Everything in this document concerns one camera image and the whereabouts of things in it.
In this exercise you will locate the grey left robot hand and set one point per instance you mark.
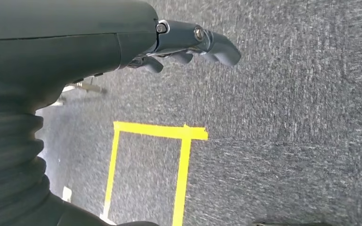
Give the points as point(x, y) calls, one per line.
point(59, 37)

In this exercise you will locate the black robot foot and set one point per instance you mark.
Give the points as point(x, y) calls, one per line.
point(293, 224)

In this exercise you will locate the yellow floor tape marking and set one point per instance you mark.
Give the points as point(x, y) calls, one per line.
point(159, 131)

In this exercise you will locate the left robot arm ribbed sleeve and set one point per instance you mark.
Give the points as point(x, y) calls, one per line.
point(9, 156)

